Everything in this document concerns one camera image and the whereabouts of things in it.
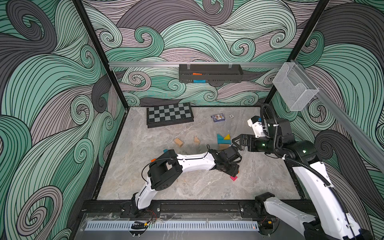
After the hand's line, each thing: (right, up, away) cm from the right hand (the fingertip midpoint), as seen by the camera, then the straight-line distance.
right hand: (242, 141), depth 66 cm
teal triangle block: (-3, -2, +35) cm, 35 cm away
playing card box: (-2, +11, +45) cm, 46 cm away
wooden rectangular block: (-31, -5, +32) cm, 45 cm away
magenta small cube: (+1, -24, +17) cm, 29 cm away
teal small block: (-40, -10, +28) cm, 50 cm away
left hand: (+2, -18, +15) cm, 23 cm away
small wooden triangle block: (-19, -4, +32) cm, 38 cm away
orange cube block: (-37, -5, -13) cm, 40 cm away
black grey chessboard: (-39, +13, +44) cm, 61 cm away
